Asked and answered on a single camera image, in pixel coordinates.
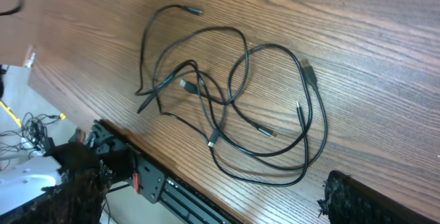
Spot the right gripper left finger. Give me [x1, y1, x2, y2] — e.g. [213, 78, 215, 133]
[1, 160, 113, 224]

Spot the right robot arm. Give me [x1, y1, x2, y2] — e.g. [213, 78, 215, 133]
[1, 143, 431, 223]

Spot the black cable bundle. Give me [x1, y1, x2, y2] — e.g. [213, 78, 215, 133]
[134, 4, 329, 188]

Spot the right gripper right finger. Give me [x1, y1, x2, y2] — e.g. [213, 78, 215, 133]
[318, 170, 436, 224]

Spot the floor cable clutter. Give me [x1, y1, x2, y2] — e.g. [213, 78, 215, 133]
[1, 100, 66, 171]

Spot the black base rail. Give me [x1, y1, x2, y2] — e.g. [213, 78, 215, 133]
[67, 120, 241, 224]

